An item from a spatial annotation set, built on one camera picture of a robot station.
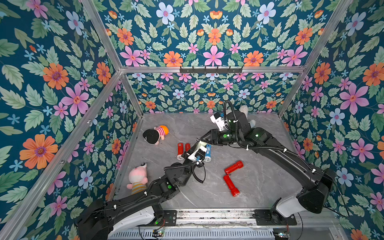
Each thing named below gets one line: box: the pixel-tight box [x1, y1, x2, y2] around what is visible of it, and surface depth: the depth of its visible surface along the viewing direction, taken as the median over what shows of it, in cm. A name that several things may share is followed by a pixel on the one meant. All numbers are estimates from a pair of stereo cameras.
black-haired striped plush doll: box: [142, 125, 170, 145], surface depth 101 cm
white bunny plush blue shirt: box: [237, 105, 256, 128], surface depth 110 cm
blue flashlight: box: [204, 144, 212, 162], surface depth 95 cm
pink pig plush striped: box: [126, 162, 148, 195], surface depth 83 cm
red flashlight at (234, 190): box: [223, 174, 241, 197], surface depth 84 cm
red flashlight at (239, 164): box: [224, 160, 244, 175], surface depth 90 cm
